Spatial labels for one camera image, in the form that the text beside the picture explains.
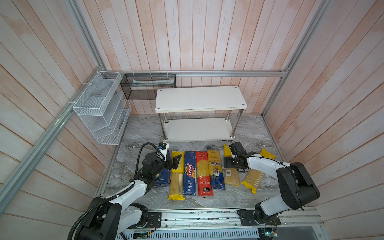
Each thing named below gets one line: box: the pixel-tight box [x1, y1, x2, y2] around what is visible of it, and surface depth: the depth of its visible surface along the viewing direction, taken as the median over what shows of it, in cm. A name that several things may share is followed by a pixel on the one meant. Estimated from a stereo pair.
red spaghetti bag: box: [195, 151, 214, 197], surface depth 89 cm
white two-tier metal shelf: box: [155, 85, 248, 142], surface depth 89 cm
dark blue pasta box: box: [153, 168, 171, 187], surface depth 81 cm
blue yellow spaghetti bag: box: [207, 149, 226, 190], surface depth 90 cm
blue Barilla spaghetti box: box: [183, 151, 197, 196], surface depth 87 cm
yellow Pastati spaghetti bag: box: [168, 151, 185, 201], surface depth 85 cm
